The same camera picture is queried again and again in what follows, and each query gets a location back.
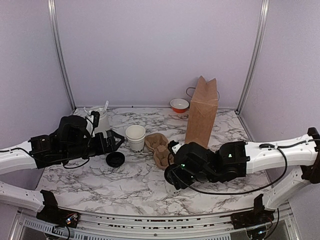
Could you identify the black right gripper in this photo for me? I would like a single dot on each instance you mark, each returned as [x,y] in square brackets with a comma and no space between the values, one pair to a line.
[177,173]

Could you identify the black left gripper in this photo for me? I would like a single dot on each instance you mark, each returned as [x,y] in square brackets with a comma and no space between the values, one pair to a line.
[102,145]

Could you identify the white paper coffee cup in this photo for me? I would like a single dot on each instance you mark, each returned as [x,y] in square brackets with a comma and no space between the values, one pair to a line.
[170,189]

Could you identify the brown paper bag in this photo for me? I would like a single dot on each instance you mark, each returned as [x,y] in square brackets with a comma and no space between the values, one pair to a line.
[202,112]

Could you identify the brown cardboard cup carrier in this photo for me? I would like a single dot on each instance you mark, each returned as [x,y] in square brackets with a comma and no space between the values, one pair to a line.
[157,143]

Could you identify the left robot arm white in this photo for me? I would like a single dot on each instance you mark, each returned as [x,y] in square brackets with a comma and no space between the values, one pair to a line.
[17,158]

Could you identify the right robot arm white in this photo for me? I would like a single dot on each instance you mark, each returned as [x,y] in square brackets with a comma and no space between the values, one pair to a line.
[299,157]

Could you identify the black lid stack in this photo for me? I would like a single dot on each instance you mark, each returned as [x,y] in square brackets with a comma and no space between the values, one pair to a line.
[115,159]

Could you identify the white ribbed canister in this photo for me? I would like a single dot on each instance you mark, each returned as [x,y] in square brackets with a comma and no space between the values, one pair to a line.
[103,125]

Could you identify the white wrapped stir stick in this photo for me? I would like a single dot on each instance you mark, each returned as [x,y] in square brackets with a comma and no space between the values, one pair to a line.
[106,105]

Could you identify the orange white bowl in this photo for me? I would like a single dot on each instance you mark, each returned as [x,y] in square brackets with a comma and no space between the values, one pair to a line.
[179,105]

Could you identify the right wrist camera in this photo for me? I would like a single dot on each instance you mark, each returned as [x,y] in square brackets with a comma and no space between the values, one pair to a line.
[174,146]

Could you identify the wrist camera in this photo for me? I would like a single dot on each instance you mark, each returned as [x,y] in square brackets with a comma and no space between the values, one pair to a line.
[92,118]
[174,146]

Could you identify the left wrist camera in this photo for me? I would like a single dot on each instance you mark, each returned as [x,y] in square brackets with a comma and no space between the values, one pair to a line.
[92,118]

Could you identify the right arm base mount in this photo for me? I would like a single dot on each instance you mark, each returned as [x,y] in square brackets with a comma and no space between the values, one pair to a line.
[258,215]

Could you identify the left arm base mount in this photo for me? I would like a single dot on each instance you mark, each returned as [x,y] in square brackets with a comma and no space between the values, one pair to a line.
[51,212]

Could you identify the aluminium frame post right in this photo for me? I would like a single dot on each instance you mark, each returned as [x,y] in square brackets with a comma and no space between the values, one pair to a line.
[260,33]

